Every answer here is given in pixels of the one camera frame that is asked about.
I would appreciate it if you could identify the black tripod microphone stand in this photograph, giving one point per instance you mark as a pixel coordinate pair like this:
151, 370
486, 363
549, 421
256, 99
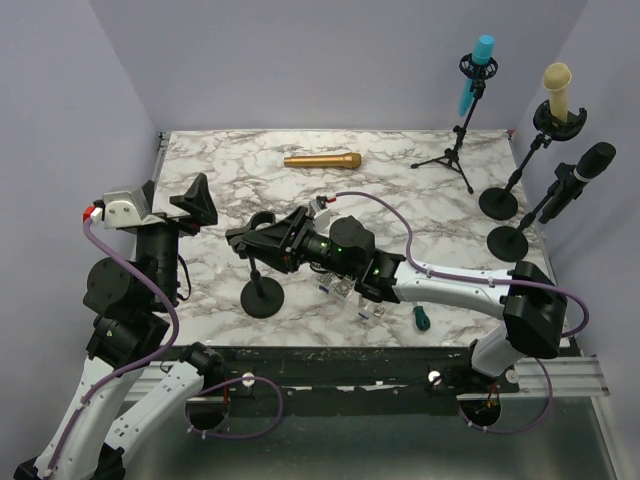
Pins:
450, 156

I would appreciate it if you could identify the gold microphone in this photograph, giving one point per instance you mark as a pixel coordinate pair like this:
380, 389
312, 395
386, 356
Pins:
349, 160

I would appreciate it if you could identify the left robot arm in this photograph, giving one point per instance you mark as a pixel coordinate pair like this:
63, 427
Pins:
134, 294

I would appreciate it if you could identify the green handled screwdriver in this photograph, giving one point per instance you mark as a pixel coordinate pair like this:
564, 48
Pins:
421, 319

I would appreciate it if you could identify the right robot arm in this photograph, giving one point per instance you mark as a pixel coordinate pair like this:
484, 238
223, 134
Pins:
529, 306

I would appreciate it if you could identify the black round-base clip stand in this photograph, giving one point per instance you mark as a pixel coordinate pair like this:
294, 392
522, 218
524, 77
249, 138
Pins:
261, 297

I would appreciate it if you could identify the blue microphone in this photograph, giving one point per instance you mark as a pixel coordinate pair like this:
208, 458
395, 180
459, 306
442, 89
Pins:
479, 57

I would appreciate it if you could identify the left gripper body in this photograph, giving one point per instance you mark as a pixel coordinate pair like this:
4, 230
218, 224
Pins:
170, 231

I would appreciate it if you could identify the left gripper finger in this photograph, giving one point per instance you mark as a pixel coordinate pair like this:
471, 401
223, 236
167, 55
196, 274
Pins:
197, 202
148, 189

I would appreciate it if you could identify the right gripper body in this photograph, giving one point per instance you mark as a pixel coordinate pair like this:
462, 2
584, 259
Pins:
303, 246

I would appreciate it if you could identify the black microphone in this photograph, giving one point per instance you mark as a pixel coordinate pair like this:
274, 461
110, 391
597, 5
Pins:
580, 180

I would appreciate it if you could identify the cream microphone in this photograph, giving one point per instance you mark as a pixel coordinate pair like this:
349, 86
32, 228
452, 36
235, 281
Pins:
556, 80

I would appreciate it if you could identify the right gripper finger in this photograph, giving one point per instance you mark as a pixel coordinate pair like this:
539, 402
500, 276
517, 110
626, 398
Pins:
266, 232
276, 259

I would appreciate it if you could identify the black shock-mount round-base stand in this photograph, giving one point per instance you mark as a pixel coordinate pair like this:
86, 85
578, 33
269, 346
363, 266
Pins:
500, 203

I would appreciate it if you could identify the clear plastic screw box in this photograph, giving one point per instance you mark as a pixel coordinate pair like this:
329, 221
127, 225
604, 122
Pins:
342, 289

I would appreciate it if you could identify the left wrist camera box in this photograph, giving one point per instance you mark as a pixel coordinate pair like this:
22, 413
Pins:
122, 208

